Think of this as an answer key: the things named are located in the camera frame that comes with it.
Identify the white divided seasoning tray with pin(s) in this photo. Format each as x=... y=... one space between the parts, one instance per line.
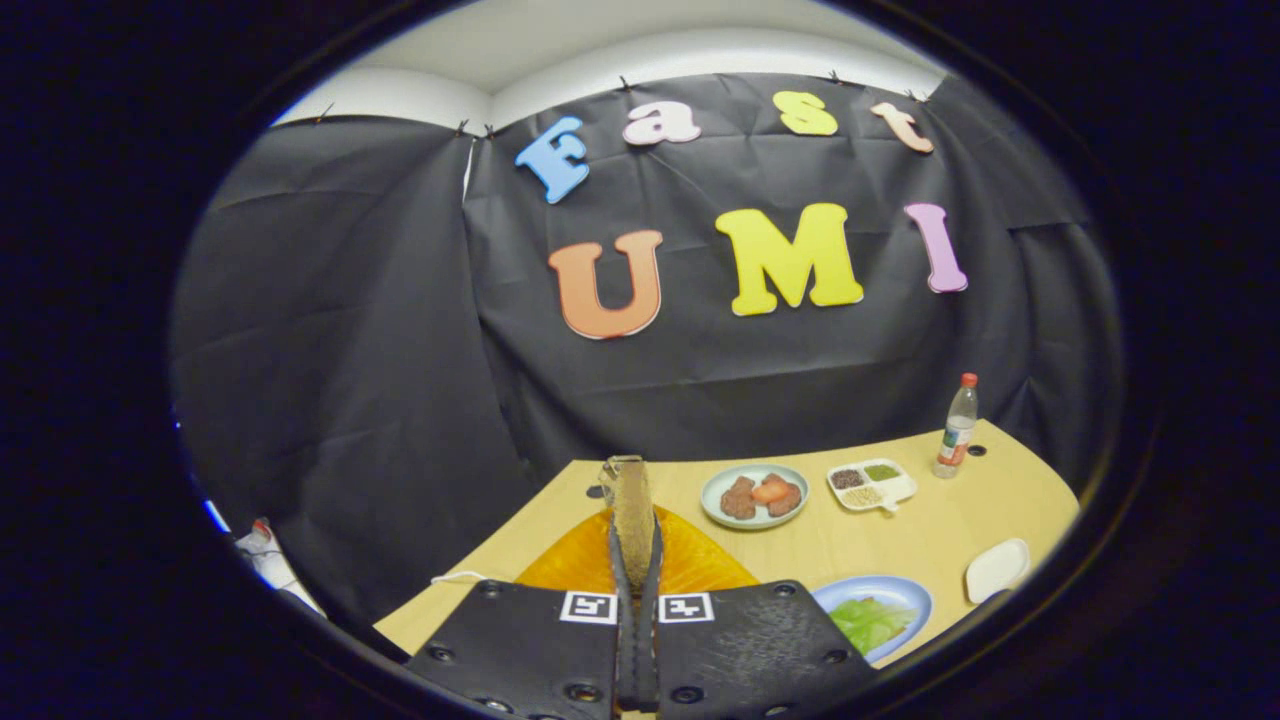
x=895 y=490

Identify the small white square plate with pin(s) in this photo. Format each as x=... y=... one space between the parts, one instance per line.
x=997 y=572

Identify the clear plastic water bottle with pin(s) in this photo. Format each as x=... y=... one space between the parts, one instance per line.
x=957 y=430

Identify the white and red object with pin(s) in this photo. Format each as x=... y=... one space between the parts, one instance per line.
x=268 y=560

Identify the orange sausage piece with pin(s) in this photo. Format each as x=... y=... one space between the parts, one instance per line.
x=771 y=488

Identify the green lettuce leaf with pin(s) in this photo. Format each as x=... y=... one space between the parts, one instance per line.
x=868 y=622

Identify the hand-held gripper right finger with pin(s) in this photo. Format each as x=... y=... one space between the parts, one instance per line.
x=760 y=650

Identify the brown bread slice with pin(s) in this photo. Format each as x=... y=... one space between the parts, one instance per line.
x=632 y=520

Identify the pale green plate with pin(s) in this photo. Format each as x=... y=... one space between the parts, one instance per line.
x=715 y=510

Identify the light blue plate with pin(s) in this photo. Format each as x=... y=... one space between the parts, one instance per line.
x=900 y=592

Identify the brown meat piece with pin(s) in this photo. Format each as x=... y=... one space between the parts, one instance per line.
x=790 y=503
x=738 y=498

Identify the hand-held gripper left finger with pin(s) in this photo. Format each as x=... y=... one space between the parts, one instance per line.
x=520 y=650

